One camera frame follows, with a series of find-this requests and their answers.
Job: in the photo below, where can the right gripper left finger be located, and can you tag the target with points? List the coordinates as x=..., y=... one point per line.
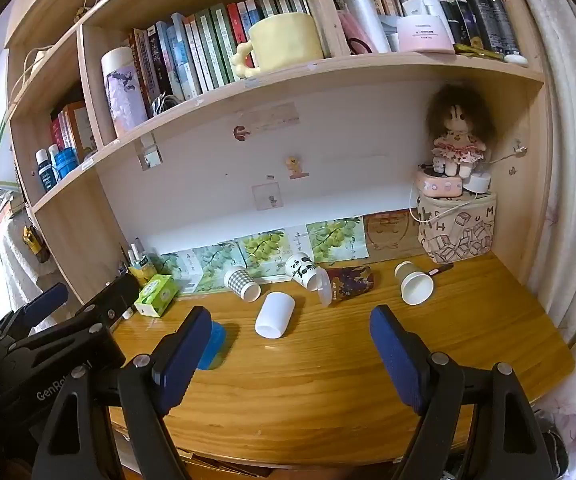
x=150, y=385

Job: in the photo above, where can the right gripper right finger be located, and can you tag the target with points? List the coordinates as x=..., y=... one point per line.
x=430, y=383

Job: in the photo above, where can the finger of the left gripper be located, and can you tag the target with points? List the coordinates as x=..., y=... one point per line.
x=110, y=304
x=18, y=324

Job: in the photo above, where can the clear printed plastic cup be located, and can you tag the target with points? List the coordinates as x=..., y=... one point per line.
x=344, y=283

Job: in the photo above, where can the blue plastic cup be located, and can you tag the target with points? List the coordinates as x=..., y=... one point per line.
x=214, y=345

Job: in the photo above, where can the brown sleeve paper cup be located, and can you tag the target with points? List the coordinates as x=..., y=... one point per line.
x=415, y=286

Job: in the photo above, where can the white plastic cup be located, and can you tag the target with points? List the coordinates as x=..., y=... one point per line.
x=274, y=316

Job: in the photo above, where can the grey checked paper cup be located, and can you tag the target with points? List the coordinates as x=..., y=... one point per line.
x=238, y=280

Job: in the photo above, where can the panda print paper cup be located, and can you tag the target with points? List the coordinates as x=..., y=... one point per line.
x=302, y=270

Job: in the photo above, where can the white spray bottle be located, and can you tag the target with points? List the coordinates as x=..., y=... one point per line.
x=128, y=313

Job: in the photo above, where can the green tissue box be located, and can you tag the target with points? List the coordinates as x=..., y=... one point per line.
x=156, y=296

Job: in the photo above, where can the yellow packet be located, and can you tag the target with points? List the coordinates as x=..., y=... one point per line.
x=144, y=270

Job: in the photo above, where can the black pen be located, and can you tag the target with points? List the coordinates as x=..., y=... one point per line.
x=440, y=269

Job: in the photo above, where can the dark blue bottle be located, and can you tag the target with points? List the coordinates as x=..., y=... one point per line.
x=46, y=173

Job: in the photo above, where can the brown cartoon paper sheet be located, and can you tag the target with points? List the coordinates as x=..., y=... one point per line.
x=391, y=235

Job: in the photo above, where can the letter print fabric bag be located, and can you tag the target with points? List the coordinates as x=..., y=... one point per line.
x=458, y=228

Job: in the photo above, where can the pink rectangular device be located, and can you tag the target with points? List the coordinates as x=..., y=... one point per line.
x=433, y=185

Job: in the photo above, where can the white purple thermos bottle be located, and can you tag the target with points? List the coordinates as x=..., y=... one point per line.
x=122, y=90

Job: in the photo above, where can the white round charger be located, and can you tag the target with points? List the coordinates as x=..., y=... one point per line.
x=479, y=182

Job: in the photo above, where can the wooden bookshelf desk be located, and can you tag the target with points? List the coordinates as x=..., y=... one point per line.
x=336, y=138

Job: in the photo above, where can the brown haired plush doll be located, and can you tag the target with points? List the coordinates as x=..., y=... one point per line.
x=460, y=127

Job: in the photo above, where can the white tall tube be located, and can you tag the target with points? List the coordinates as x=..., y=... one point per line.
x=365, y=13

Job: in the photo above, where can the yellow flower handle mug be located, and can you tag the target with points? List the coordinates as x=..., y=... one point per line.
x=278, y=42

